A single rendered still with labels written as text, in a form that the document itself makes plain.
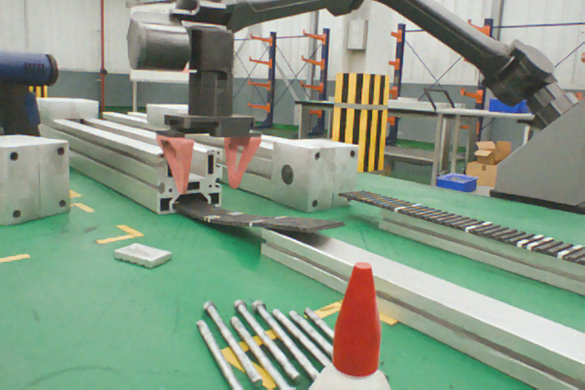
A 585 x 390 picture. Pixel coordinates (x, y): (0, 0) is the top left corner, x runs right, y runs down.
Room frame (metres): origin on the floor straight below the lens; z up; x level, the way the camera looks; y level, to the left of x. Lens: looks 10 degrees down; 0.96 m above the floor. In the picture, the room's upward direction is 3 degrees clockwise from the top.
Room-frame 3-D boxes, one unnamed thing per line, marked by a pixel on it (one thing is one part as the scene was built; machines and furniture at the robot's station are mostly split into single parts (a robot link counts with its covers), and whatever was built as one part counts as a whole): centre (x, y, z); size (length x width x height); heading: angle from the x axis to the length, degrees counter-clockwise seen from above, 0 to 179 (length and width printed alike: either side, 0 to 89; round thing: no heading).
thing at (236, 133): (0.65, 0.09, 0.86); 0.07 x 0.07 x 0.09; 40
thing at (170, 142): (0.62, 0.13, 0.86); 0.07 x 0.07 x 0.09; 40
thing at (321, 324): (0.32, -0.04, 0.78); 0.11 x 0.01 x 0.01; 25
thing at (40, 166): (0.63, 0.36, 0.83); 0.11 x 0.10 x 0.10; 154
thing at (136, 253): (0.47, 0.15, 0.78); 0.05 x 0.03 x 0.01; 62
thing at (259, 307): (0.32, 0.00, 0.78); 0.11 x 0.01 x 0.01; 25
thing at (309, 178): (0.77, -0.04, 0.83); 0.12 x 0.09 x 0.10; 130
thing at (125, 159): (0.98, 0.40, 0.82); 0.80 x 0.10 x 0.09; 40
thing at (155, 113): (1.10, 0.25, 0.87); 0.16 x 0.11 x 0.07; 40
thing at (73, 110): (1.17, 0.56, 0.87); 0.16 x 0.11 x 0.07; 40
